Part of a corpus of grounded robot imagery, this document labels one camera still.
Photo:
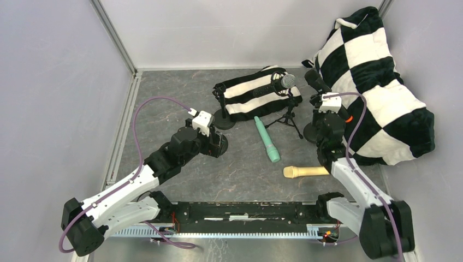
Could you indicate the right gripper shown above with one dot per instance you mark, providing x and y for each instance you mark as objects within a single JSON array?
[{"x": 318, "y": 102}]

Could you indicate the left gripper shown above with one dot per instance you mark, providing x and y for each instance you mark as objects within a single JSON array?
[{"x": 219, "y": 143}]

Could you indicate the round base mic stand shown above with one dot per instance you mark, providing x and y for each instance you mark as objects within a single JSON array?
[
  {"x": 310, "y": 132},
  {"x": 222, "y": 118},
  {"x": 220, "y": 144}
]

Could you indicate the black microphone orange end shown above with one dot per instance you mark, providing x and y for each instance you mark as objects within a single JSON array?
[{"x": 318, "y": 84}]

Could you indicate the black glitter microphone silver head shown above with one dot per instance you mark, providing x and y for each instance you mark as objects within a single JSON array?
[{"x": 276, "y": 86}]

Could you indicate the teal green microphone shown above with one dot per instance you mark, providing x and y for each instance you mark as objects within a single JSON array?
[{"x": 270, "y": 148}]

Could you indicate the cream beige microphone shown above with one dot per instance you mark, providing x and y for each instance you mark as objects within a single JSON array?
[{"x": 294, "y": 171}]

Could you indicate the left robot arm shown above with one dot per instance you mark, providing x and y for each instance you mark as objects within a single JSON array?
[{"x": 86, "y": 224}]

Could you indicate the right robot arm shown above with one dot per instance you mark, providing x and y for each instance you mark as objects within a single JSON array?
[{"x": 383, "y": 225}]

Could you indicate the black white checkered pillow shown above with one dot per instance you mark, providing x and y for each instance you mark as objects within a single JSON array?
[{"x": 389, "y": 125}]

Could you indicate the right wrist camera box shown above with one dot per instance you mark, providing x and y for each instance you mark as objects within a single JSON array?
[{"x": 330, "y": 102}]

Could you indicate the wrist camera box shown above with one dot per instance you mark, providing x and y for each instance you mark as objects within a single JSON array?
[
  {"x": 201, "y": 121},
  {"x": 330, "y": 102}
]

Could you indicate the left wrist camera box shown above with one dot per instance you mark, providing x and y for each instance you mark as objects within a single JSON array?
[{"x": 201, "y": 121}]

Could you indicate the tripod shock mount mic stand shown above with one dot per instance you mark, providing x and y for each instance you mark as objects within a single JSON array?
[{"x": 291, "y": 102}]

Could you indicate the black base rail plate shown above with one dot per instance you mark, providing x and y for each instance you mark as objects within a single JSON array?
[{"x": 241, "y": 217}]

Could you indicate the aluminium corner frame post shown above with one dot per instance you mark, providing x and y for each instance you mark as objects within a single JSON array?
[{"x": 114, "y": 36}]

